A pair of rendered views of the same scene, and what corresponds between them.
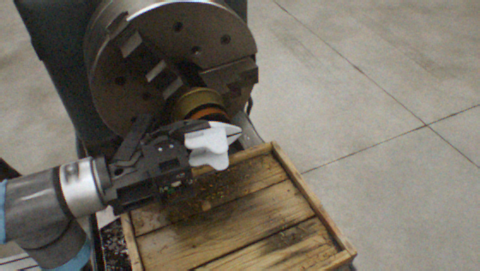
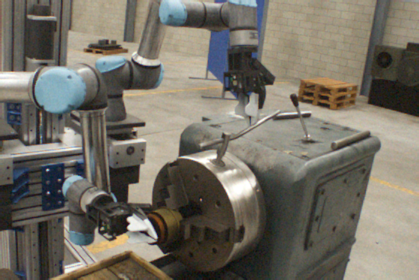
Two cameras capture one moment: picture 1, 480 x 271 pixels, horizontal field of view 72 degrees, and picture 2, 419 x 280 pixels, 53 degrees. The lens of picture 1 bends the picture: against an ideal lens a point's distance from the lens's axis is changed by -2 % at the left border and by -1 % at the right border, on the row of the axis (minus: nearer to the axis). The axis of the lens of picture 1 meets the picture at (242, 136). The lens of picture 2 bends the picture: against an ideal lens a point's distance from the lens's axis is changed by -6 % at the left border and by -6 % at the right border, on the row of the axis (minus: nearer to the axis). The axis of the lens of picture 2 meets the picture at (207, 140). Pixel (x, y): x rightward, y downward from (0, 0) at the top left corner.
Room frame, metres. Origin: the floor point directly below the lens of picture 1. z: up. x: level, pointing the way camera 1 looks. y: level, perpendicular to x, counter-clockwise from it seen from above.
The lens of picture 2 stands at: (0.08, -0.86, 1.61)
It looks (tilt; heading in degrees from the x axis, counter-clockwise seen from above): 17 degrees down; 66
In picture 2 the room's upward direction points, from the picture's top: 7 degrees clockwise
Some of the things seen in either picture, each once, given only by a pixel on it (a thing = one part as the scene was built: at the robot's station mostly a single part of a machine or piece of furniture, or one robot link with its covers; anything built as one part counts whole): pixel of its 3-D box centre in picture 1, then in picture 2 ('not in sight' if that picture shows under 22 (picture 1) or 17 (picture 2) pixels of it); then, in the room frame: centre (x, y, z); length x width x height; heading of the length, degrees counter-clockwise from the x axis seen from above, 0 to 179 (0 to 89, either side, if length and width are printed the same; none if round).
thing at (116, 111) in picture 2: not in sight; (107, 104); (0.40, 0.80, 1.21); 0.15 x 0.15 x 0.10
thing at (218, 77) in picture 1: (233, 77); (209, 230); (0.51, 0.02, 1.09); 0.12 x 0.11 x 0.05; 115
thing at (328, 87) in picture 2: not in sight; (328, 92); (5.98, 6.37, 0.22); 1.25 x 0.86 x 0.44; 28
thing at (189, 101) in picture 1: (201, 117); (162, 225); (0.41, 0.07, 1.08); 0.09 x 0.09 x 0.09; 25
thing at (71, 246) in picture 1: (51, 235); (84, 221); (0.25, 0.29, 0.98); 0.11 x 0.08 x 0.11; 55
